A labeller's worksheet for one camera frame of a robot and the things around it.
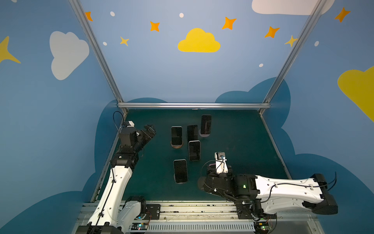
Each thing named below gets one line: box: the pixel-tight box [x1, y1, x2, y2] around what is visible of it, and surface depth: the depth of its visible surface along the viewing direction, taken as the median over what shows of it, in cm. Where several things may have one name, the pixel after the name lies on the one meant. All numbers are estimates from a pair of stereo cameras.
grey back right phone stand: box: [198, 129, 211, 138], surface depth 106 cm
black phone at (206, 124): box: [200, 114, 212, 135], surface depth 101 cm
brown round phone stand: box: [170, 140, 184, 149], surface depth 100 cm
